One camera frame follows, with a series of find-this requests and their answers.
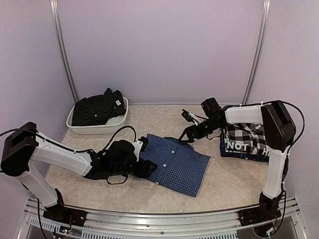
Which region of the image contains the black white plaid folded shirt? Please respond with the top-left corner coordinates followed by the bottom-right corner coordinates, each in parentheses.
top-left (219, 123), bottom-right (269, 163)

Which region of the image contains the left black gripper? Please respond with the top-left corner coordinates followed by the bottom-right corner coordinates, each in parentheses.
top-left (111, 157), bottom-right (158, 179)

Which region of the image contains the left aluminium frame post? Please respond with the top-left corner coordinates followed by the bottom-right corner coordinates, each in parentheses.
top-left (50, 0), bottom-right (79, 103)

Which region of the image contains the black striped shirt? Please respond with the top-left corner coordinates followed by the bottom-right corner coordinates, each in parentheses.
top-left (72, 88), bottom-right (126, 126)

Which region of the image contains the right aluminium frame post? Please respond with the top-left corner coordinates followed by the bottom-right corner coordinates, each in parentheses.
top-left (241, 0), bottom-right (271, 105)

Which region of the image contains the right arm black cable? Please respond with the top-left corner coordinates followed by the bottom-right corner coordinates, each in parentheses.
top-left (279, 100), bottom-right (305, 150)

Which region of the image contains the blue checked long sleeve shirt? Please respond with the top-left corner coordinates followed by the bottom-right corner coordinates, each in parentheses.
top-left (140, 134), bottom-right (210, 197)

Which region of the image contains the aluminium frame post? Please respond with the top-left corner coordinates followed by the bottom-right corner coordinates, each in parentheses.
top-left (50, 0), bottom-right (79, 103)
top-left (241, 0), bottom-right (271, 105)

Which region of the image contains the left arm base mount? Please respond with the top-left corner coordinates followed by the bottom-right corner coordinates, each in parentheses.
top-left (43, 204), bottom-right (87, 227)

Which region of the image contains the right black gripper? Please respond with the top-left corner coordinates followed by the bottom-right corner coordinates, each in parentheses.
top-left (178, 118), bottom-right (222, 142)

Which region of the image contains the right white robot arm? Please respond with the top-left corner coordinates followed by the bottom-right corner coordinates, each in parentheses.
top-left (178, 98), bottom-right (297, 221)

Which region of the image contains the front aluminium rail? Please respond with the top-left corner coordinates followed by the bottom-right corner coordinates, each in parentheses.
top-left (17, 197), bottom-right (309, 239)

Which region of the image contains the white plastic basket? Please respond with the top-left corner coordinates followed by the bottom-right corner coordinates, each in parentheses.
top-left (66, 97), bottom-right (129, 135)

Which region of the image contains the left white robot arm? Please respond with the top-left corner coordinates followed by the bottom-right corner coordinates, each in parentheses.
top-left (0, 122), bottom-right (157, 222)

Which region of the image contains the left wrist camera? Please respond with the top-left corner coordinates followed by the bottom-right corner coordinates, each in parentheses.
top-left (133, 136), bottom-right (149, 161)

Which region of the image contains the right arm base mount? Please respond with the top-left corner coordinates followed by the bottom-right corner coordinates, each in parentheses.
top-left (238, 203), bottom-right (282, 226)

